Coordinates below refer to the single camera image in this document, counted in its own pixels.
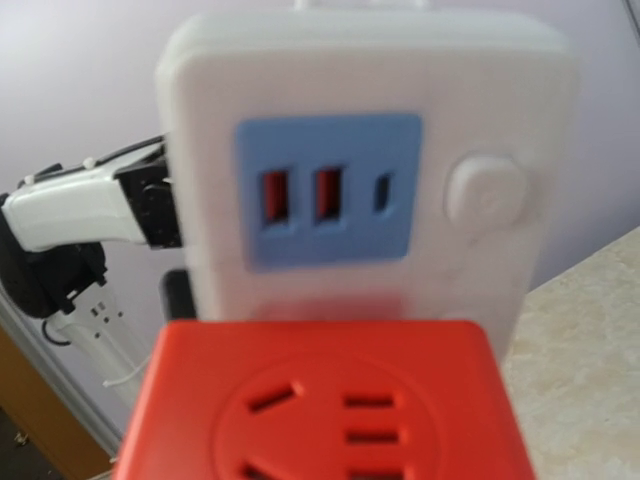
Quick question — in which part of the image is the long white power strip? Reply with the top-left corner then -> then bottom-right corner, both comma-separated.
156,6 -> 579,357

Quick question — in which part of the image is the red cube socket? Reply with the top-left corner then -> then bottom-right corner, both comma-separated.
115,320 -> 534,479

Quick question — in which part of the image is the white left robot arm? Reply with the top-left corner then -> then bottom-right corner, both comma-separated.
1,135 -> 182,404

